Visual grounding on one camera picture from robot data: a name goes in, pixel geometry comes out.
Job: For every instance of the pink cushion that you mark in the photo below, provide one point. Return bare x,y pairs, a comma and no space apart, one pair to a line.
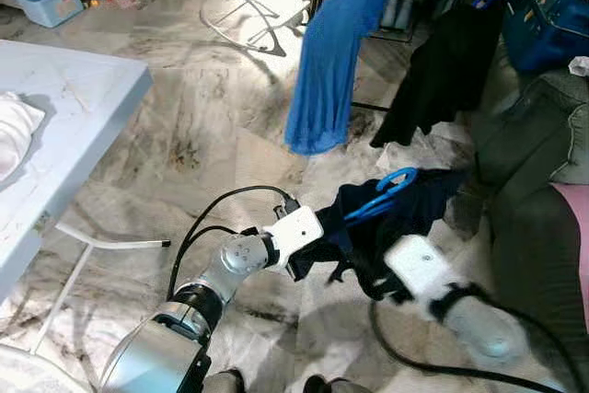
575,246

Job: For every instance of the blue machine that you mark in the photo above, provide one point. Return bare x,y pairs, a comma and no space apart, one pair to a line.
552,6

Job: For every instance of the navy garment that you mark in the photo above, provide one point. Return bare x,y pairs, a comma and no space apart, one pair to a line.
405,200

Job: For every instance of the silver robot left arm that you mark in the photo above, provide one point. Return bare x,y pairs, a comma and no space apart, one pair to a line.
230,260

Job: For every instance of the light blue plastic box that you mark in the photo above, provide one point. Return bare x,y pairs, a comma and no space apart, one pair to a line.
51,2

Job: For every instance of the light blue folding table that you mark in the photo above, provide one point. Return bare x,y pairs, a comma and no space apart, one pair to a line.
74,89

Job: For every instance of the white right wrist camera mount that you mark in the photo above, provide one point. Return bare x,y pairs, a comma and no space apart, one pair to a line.
419,264

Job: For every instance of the blue shirt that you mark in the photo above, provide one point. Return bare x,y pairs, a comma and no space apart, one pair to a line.
336,62

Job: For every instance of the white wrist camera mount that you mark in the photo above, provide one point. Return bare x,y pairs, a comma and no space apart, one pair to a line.
296,235
419,264

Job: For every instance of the white rag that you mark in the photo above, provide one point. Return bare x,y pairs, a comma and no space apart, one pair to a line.
580,66

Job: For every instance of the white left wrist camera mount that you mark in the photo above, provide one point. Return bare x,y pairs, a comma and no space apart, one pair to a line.
296,235

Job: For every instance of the grey green sofa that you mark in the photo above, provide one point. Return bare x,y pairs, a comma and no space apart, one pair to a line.
534,181

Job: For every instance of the white crumpled cloth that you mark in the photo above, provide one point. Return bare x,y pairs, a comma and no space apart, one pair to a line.
17,135

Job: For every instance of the grey robot left leg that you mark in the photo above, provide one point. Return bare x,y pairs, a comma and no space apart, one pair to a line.
224,382

